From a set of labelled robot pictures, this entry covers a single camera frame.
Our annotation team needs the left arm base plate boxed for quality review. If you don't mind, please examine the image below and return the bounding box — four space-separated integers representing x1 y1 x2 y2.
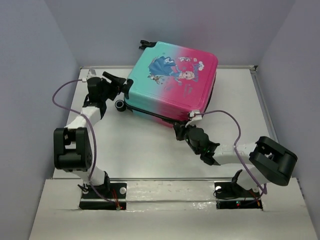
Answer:
77 182 127 211

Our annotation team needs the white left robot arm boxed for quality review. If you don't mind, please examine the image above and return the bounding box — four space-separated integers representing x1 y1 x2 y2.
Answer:
53 72 126 199

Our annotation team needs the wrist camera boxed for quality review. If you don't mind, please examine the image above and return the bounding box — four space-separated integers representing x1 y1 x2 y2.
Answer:
186 110 203 126
80 68 97 83

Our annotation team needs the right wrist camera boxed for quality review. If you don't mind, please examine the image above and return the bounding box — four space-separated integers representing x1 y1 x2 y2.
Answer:
186 110 203 126

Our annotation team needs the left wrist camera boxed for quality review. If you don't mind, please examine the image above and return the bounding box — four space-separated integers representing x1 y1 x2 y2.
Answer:
80 68 97 83

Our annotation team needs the pink and teal suitcase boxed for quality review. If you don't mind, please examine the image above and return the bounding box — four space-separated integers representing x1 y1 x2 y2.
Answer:
114 40 219 127

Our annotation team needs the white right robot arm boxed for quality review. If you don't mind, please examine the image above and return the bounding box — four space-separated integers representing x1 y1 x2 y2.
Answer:
173 123 298 196

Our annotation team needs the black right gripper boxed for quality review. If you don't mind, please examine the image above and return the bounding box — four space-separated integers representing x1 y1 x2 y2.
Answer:
171 119 200 155

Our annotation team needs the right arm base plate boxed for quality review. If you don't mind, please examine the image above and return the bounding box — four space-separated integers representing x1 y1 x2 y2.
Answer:
213 181 263 210

